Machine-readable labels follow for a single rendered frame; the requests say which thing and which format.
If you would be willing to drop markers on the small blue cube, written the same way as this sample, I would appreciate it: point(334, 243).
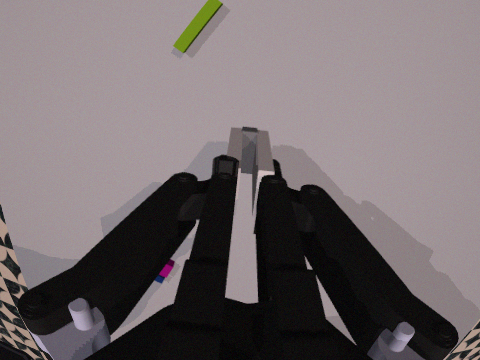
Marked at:
point(160, 279)

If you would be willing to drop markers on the lime green rod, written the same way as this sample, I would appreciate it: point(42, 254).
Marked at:
point(197, 25)

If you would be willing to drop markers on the magenta rod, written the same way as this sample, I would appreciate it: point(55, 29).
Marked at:
point(168, 267)

